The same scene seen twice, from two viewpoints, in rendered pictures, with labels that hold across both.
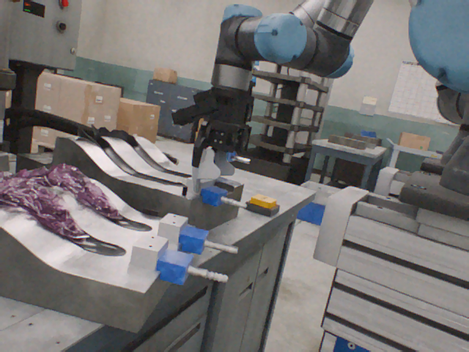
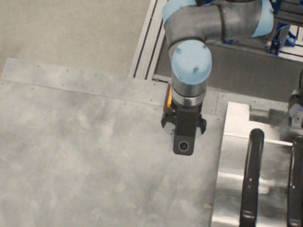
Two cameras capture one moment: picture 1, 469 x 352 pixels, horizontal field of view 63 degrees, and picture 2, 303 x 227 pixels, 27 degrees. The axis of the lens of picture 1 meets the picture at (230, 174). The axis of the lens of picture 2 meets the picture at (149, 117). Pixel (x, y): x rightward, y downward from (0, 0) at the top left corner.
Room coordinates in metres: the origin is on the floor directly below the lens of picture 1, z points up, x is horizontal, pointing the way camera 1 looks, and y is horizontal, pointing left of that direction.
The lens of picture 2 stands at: (1.31, 0.61, 2.37)
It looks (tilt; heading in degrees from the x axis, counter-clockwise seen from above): 66 degrees down; 257
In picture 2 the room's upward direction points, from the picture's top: straight up
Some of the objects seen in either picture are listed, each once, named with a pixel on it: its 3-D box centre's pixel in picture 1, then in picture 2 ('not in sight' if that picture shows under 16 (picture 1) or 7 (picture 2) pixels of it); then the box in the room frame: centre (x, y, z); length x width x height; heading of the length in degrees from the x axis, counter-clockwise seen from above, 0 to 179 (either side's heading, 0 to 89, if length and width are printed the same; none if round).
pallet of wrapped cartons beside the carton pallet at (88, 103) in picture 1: (63, 114); not in sight; (4.77, 2.20, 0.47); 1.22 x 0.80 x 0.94; 70
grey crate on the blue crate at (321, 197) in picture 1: (330, 196); not in sight; (3.94, -1.08, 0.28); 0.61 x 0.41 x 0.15; 66
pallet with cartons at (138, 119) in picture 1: (109, 122); not in sight; (5.75, 1.94, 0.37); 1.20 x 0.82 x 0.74; 74
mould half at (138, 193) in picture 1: (132, 171); (267, 205); (0.93, 0.24, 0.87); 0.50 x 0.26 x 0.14; 67
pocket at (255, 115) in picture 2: (220, 192); (258, 117); (0.88, 0.01, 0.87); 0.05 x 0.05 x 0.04; 67
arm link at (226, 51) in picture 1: (239, 38); not in sight; (0.77, 0.03, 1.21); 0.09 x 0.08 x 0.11; 34
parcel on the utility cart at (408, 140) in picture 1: (412, 143); not in sight; (6.18, -2.76, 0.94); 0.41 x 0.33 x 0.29; 74
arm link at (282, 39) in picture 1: (278, 41); not in sight; (0.70, -0.04, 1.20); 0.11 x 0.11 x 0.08; 34
